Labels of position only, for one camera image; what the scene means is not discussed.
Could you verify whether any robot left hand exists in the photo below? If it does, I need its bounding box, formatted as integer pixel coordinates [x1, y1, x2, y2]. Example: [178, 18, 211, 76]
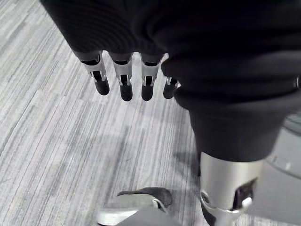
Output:
[40, 0, 301, 226]

